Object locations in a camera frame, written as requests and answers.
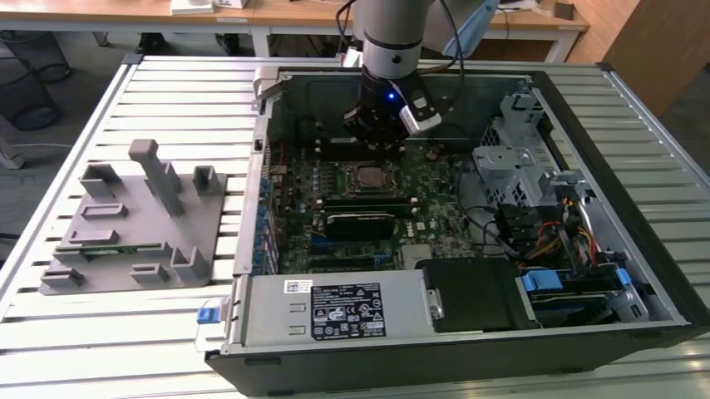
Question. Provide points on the blue case latch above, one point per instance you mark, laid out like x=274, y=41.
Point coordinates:
x=209, y=315

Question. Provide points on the green RAM stick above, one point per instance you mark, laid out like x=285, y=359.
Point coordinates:
x=125, y=249

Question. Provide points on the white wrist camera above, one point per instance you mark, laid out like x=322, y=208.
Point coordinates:
x=422, y=118

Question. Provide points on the black mesh bin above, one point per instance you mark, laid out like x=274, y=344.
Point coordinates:
x=31, y=104
x=47, y=54

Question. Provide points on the green motherboard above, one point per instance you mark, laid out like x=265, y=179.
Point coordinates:
x=438, y=208

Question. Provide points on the grey parts rack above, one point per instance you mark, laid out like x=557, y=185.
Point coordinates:
x=139, y=232

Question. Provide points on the wooden cabinet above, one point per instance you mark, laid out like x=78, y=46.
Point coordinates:
x=654, y=50

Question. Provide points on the black expansion slot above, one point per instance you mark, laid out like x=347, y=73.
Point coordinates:
x=343, y=262

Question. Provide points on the white stand base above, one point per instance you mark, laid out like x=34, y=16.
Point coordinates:
x=11, y=160

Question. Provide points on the wooden desk white frame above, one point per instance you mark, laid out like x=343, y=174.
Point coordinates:
x=83, y=16
x=533, y=25

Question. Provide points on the white box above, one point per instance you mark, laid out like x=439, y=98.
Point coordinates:
x=230, y=4
x=191, y=7

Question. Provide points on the blue disk carrier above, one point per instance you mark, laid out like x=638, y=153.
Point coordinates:
x=541, y=282

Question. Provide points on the blue plastic clip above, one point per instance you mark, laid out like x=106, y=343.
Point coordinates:
x=622, y=277

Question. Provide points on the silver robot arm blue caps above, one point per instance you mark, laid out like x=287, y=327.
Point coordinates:
x=389, y=45

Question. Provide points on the black plastic shroud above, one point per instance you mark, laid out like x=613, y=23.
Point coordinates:
x=477, y=295

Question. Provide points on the silver heat sink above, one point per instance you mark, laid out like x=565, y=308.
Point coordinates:
x=415, y=254

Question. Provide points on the silver power supply unit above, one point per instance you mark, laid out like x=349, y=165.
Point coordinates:
x=266, y=316

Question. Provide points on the silver drive cage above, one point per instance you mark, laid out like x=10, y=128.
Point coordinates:
x=500, y=160

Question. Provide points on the black open PC case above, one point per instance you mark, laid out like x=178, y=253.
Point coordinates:
x=389, y=370

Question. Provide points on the small brown box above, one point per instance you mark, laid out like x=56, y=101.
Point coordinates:
x=564, y=10

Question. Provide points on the silver CPU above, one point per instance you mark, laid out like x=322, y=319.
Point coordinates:
x=373, y=176

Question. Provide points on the black RAM slots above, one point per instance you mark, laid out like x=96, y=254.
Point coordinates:
x=333, y=151
x=366, y=204

